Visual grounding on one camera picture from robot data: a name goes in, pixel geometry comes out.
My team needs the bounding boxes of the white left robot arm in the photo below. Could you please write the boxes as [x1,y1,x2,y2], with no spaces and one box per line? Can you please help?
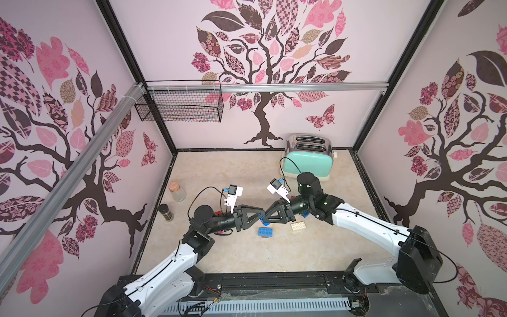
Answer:
[95,205,265,316]

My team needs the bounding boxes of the pink lidded glass jar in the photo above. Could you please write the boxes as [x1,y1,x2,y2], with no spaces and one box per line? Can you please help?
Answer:
[168,181,186,202]

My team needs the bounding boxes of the white brick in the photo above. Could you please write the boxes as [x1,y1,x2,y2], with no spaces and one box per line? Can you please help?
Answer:
[290,221,306,231]

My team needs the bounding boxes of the mint green Belinee toaster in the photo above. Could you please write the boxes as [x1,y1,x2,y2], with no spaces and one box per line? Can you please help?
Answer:
[281,133,334,181]

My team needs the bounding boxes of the dark spice bottle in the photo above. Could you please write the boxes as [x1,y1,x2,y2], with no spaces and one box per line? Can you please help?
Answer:
[157,203,174,222]

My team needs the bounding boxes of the aluminium rail back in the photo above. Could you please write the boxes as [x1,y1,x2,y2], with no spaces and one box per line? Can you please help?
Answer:
[221,82,389,93]

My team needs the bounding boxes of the black enclosure corner post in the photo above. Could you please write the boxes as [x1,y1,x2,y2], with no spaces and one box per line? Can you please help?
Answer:
[352,0,446,153]

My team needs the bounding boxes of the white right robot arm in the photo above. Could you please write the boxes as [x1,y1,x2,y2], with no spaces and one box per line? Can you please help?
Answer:
[261,173,443,295]

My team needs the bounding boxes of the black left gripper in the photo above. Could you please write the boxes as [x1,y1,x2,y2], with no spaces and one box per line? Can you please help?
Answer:
[206,205,266,235]

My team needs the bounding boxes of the white slotted cable duct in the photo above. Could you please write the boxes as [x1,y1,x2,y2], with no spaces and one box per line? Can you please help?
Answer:
[161,298,351,316]

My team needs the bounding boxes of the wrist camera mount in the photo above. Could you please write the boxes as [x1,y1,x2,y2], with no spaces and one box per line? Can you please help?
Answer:
[267,178,290,202]
[224,185,243,213]

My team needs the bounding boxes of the black camera cable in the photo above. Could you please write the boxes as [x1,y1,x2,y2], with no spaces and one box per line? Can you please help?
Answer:
[279,156,302,187]

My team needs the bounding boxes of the small light blue brick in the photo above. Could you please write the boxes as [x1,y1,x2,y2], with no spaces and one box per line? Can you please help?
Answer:
[257,227,274,238]

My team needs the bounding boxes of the aluminium rail left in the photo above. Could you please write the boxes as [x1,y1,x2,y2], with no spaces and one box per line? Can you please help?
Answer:
[1,83,145,293]

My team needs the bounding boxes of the black wire basket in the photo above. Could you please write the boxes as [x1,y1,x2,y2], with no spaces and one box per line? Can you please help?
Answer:
[135,79,224,123]

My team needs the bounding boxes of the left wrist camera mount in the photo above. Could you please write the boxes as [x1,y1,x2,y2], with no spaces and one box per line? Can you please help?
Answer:
[224,185,243,213]

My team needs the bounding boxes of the aluminium rail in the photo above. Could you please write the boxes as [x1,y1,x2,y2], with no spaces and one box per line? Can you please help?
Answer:
[221,82,389,93]
[1,83,145,293]

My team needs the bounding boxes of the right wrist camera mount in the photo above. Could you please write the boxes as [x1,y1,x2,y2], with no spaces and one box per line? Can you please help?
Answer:
[267,178,290,202]

